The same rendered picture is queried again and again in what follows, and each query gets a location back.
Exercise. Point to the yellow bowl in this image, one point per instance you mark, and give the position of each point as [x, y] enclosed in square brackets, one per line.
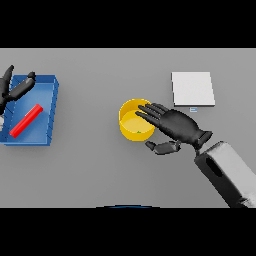
[131, 128]

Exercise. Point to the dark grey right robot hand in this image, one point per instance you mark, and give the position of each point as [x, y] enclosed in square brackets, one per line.
[176, 123]

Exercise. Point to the pale square measuring scale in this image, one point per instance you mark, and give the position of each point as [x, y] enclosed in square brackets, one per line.
[192, 88]

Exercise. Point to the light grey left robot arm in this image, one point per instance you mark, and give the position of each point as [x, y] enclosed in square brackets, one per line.
[1, 120]

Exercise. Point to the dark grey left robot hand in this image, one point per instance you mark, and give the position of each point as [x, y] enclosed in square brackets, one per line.
[15, 88]

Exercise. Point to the blue tray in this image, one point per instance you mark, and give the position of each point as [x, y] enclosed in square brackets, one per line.
[36, 130]

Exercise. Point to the red beaker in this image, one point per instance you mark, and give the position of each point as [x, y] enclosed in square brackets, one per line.
[26, 120]

